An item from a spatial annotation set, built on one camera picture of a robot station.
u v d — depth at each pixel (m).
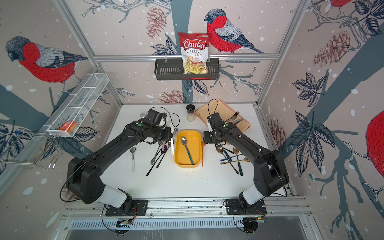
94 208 0.76
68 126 0.66
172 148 0.82
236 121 1.10
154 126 0.67
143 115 1.01
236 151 0.93
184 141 0.97
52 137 0.60
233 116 1.11
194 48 0.82
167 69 0.95
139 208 0.73
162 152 0.93
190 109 1.04
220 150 0.93
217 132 0.62
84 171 0.41
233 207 0.73
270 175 0.43
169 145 0.95
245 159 0.89
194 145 0.96
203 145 0.91
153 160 0.90
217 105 1.12
